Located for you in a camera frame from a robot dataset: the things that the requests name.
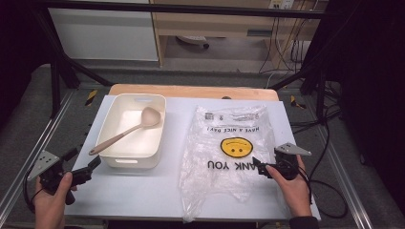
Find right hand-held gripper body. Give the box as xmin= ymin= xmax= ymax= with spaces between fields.
xmin=268 ymin=142 xmax=312 ymax=181

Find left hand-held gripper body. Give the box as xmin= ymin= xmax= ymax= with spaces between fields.
xmin=27 ymin=150 xmax=94 ymax=206

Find clear smiley face plastic bag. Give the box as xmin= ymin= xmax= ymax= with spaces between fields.
xmin=179 ymin=104 xmax=280 ymax=223

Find white plastic storage bin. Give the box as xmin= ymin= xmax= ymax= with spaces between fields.
xmin=95 ymin=93 xmax=167 ymax=169

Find beige silicone ladle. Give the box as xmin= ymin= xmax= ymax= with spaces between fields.
xmin=88 ymin=106 xmax=161 ymax=156

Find person's right hand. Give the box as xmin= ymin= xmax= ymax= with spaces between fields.
xmin=266 ymin=155 xmax=313 ymax=219

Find person's left hand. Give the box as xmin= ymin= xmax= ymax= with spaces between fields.
xmin=32 ymin=171 xmax=78 ymax=229

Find yellow black tape marker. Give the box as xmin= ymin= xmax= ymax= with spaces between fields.
xmin=289 ymin=94 xmax=308 ymax=110
xmin=84 ymin=90 xmax=98 ymax=107

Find black metal stand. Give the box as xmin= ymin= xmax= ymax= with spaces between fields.
xmin=32 ymin=6 xmax=115 ymax=119
xmin=270 ymin=60 xmax=330 ymax=126

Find wooden board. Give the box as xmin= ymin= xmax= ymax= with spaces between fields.
xmin=108 ymin=83 xmax=280 ymax=102

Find white cabinet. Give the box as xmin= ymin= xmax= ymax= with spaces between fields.
xmin=48 ymin=8 xmax=160 ymax=62

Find white chair base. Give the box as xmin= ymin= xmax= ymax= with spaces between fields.
xmin=176 ymin=35 xmax=211 ymax=51

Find wooden desk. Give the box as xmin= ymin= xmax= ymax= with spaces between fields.
xmin=149 ymin=0 xmax=329 ymax=68

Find white power strip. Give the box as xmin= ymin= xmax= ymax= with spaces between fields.
xmin=268 ymin=0 xmax=295 ymax=10

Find aluminium floor rail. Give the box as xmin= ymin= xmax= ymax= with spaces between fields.
xmin=313 ymin=127 xmax=374 ymax=229
xmin=0 ymin=90 xmax=75 ymax=218

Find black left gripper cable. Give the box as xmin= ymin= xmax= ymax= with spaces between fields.
xmin=23 ymin=167 xmax=44 ymax=215

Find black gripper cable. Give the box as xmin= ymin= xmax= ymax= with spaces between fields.
xmin=297 ymin=165 xmax=349 ymax=219
xmin=23 ymin=167 xmax=44 ymax=215

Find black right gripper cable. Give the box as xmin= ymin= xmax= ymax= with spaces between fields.
xmin=297 ymin=165 xmax=349 ymax=219

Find black floor cables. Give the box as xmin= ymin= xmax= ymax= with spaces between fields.
xmin=289 ymin=79 xmax=344 ymax=135

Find bundle of hanging cables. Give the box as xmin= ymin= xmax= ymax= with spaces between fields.
xmin=259 ymin=9 xmax=312 ymax=76

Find black metal frame crossbar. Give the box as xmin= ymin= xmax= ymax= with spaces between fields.
xmin=41 ymin=0 xmax=329 ymax=19

